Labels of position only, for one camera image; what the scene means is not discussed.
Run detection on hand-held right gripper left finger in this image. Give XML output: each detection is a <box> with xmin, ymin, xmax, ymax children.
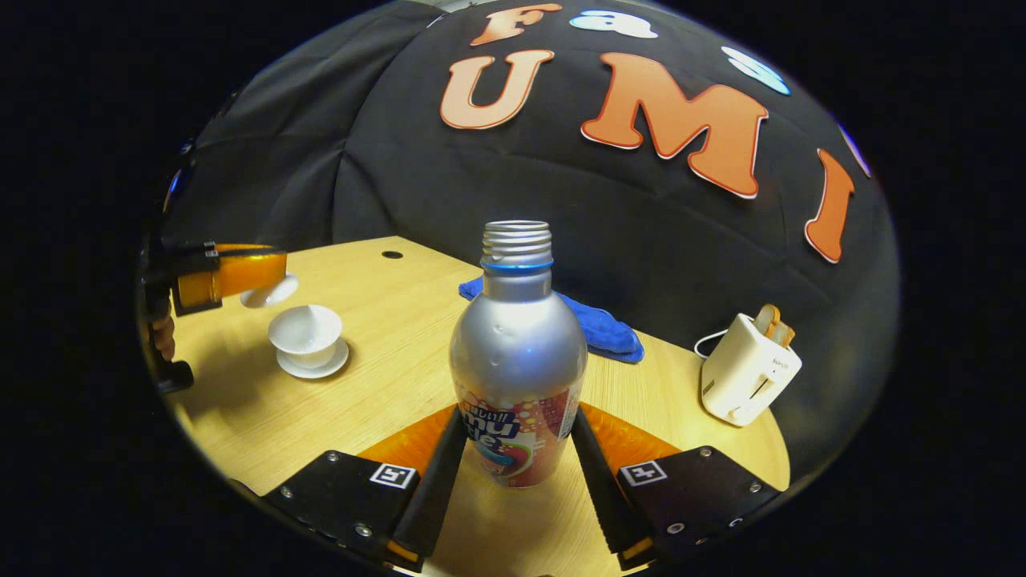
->
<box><xmin>263</xmin><ymin>403</ymin><xmax>471</xmax><ymax>573</ymax></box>

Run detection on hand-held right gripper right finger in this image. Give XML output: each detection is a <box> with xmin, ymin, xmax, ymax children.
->
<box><xmin>569</xmin><ymin>402</ymin><xmax>784</xmax><ymax>572</ymax></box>

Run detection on white teacup lid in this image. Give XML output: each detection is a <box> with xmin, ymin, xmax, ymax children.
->
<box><xmin>240</xmin><ymin>272</ymin><xmax>301</xmax><ymax>310</ymax></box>

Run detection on white teacup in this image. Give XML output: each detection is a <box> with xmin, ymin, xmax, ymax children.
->
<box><xmin>268</xmin><ymin>304</ymin><xmax>344</xmax><ymax>369</ymax></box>

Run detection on silver water bottle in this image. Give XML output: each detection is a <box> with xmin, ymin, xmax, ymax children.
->
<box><xmin>449</xmin><ymin>220</ymin><xmax>588</xmax><ymax>488</ymax></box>

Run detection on white saucer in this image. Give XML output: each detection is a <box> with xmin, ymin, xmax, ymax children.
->
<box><xmin>276</xmin><ymin>337</ymin><xmax>350</xmax><ymax>380</ymax></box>

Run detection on blue towel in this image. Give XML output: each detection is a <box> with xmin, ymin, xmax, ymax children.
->
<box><xmin>458</xmin><ymin>276</ymin><xmax>645</xmax><ymax>365</ymax></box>

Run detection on white toaster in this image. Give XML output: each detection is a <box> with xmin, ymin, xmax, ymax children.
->
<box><xmin>701</xmin><ymin>313</ymin><xmax>802</xmax><ymax>427</ymax></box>

